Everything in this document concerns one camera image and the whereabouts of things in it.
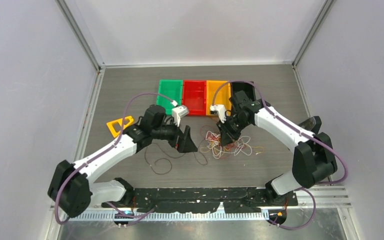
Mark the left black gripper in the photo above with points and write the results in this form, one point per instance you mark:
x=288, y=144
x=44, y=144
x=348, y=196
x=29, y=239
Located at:
x=182, y=141

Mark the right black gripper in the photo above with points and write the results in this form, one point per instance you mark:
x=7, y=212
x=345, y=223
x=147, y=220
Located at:
x=227, y=136

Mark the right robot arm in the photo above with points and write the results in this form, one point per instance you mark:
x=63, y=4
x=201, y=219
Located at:
x=313, y=159

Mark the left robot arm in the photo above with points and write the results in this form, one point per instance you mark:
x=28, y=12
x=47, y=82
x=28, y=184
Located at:
x=73, y=187

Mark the yellow plastic bin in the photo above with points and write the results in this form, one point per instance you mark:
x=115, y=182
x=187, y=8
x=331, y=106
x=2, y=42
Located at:
x=222, y=96

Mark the black plastic bin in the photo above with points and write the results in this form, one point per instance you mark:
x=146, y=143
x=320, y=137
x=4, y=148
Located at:
x=248, y=89

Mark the red plastic bin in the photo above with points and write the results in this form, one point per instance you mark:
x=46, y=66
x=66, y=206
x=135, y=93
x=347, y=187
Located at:
x=194, y=96

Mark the green plastic bin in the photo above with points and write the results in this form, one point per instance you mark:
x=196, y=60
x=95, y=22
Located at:
x=172, y=88

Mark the yellow triangular plastic piece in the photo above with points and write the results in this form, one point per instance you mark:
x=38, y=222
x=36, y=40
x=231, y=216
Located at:
x=115, y=126

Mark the black clear-topped device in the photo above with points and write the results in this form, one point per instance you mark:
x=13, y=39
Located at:
x=312, y=124

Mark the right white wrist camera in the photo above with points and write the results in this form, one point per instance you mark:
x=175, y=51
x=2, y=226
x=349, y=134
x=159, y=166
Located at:
x=219, y=110

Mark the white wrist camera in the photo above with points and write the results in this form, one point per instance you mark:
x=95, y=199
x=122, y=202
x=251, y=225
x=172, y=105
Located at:
x=219, y=110
x=178, y=112

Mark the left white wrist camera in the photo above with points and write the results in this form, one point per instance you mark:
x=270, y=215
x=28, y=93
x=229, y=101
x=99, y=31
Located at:
x=178, y=112

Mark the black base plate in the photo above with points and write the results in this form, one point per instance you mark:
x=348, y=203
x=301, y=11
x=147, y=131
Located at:
x=203, y=200

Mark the slotted cable duct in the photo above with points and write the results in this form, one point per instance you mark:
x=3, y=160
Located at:
x=219, y=215

